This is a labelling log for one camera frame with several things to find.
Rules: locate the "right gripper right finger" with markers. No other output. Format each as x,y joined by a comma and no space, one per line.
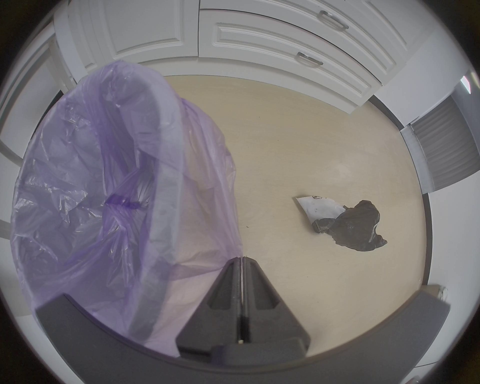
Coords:
283,328

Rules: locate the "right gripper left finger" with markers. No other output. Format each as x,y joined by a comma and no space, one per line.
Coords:
202,330

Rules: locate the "white paper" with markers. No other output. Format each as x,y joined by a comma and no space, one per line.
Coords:
318,208

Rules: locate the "black plastic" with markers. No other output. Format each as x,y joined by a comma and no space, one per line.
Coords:
356,225

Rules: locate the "purple plastic bag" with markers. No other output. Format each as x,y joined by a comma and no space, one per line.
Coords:
75,168

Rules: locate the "white trash bin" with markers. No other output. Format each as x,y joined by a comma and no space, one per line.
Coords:
170,180

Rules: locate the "grey and white chair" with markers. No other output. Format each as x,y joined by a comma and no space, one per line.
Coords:
9,150

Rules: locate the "white wardrobe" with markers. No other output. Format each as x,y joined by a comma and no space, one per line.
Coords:
262,33

